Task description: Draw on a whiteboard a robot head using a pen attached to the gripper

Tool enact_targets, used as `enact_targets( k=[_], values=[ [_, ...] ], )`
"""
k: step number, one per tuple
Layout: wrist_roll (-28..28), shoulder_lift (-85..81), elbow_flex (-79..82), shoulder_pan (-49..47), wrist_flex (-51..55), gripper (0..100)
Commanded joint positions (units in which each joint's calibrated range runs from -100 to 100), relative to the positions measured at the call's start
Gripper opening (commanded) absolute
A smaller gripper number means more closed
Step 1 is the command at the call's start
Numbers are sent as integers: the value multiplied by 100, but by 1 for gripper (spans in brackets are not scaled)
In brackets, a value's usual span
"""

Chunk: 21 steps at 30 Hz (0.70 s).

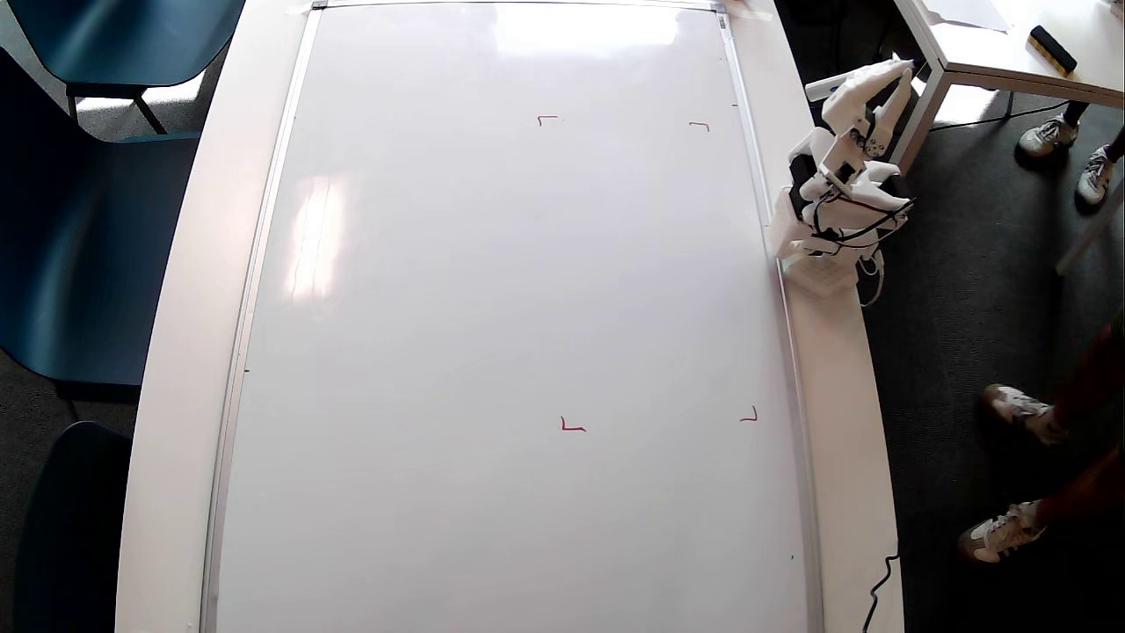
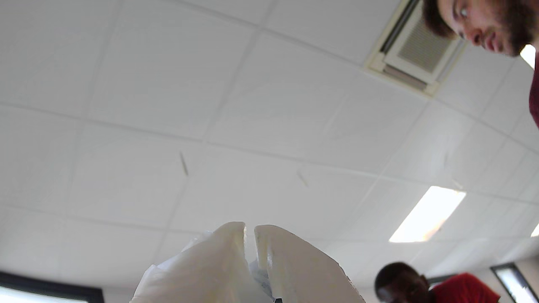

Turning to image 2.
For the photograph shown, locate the rectangular ceiling light panel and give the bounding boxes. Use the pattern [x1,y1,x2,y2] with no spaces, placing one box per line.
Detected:
[519,44,537,70]
[388,186,467,244]

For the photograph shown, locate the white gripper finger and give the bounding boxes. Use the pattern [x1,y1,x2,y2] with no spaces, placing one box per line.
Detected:
[131,222,274,303]
[254,224,365,303]

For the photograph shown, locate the bearded person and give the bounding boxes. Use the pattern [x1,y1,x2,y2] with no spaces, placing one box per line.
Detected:
[422,0,539,129]

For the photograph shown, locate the ceiling air vent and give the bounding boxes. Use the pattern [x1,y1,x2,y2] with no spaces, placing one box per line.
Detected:
[364,0,469,97]

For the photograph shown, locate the person in red shirt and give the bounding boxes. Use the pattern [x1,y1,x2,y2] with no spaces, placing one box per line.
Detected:
[374,261,502,303]

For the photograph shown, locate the dark framed window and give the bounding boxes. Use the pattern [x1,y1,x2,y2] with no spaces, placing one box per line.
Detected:
[490,263,539,303]
[0,271,105,303]

